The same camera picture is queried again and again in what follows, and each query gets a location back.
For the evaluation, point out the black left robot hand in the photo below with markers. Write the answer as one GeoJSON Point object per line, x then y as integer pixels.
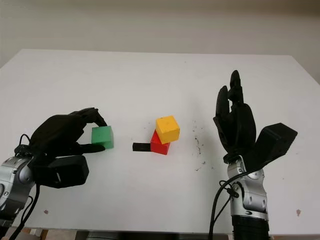
{"type": "Point", "coordinates": [60, 132]}

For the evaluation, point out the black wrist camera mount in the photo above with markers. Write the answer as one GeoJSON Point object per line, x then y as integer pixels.
{"type": "Point", "coordinates": [275, 142]}
{"type": "Point", "coordinates": [65, 170]}

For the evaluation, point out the black tape strip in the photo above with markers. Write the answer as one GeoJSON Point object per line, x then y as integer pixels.
{"type": "Point", "coordinates": [141, 147]}

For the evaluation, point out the yellow wooden block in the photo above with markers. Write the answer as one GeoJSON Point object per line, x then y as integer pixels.
{"type": "Point", "coordinates": [167, 128]}

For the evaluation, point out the green wooden block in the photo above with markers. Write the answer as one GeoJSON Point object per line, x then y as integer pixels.
{"type": "Point", "coordinates": [102, 135]}

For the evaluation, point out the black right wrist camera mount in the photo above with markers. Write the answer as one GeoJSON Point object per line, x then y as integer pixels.
{"type": "Point", "coordinates": [275, 142]}

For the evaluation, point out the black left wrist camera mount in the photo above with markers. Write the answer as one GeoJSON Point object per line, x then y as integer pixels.
{"type": "Point", "coordinates": [65, 170]}

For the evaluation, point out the grey robot torso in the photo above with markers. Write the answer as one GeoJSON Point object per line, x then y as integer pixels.
{"type": "Point", "coordinates": [150, 237]}

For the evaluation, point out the red wooden block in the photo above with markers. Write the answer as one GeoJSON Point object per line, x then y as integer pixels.
{"type": "Point", "coordinates": [157, 147]}

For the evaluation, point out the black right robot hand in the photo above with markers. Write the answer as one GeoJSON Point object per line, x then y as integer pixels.
{"type": "Point", "coordinates": [241, 127]}

